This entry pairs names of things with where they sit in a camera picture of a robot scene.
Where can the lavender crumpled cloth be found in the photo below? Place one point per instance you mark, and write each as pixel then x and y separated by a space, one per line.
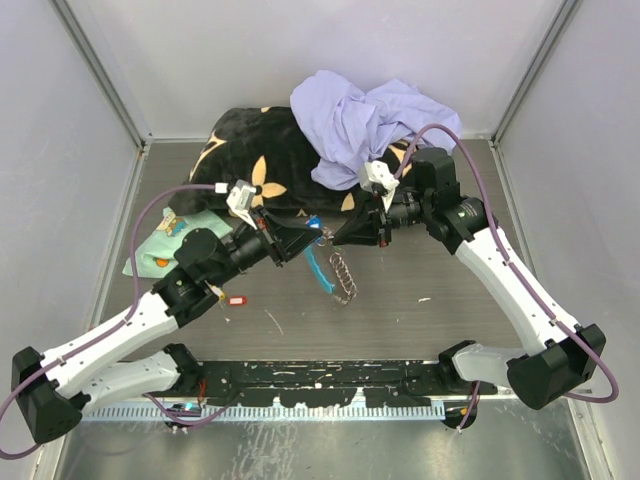
pixel 348 127

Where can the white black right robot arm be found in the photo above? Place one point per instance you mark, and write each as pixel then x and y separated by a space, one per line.
pixel 557 354

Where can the black floral pillow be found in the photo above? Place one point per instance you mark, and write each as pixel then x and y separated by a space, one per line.
pixel 268 150

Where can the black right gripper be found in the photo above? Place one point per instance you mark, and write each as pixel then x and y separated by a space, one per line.
pixel 361 228

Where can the slotted grey cable duct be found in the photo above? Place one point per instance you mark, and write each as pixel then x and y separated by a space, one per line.
pixel 355 411

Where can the mint green cartoon cloth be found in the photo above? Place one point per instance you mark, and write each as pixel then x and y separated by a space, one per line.
pixel 154 257

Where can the red tagged key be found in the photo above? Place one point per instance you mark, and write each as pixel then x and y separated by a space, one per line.
pixel 237 300

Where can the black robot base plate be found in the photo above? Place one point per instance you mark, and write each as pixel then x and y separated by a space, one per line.
pixel 393 383

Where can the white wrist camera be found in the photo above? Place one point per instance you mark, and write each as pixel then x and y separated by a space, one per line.
pixel 239 201
pixel 375 178

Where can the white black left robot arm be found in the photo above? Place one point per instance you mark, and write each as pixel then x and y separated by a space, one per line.
pixel 55 389

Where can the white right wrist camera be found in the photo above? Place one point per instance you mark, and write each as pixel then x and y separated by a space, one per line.
pixel 375 178

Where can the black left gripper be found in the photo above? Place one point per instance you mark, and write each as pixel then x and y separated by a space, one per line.
pixel 280 239

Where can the blue tagged key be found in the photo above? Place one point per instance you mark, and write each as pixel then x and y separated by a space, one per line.
pixel 315 222

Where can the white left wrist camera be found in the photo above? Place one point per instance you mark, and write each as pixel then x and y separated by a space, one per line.
pixel 239 201

